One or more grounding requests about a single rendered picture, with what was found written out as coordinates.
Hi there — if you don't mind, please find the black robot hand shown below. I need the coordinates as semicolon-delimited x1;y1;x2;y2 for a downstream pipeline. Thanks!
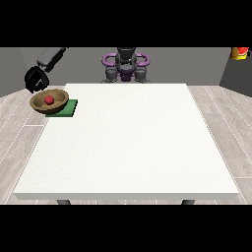
24;65;51;95

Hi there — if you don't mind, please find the brown wooden bowl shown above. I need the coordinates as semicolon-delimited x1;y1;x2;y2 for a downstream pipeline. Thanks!
29;89;70;115

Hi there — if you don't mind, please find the green square pad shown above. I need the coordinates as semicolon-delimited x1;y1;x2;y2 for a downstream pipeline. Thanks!
44;98;79;118

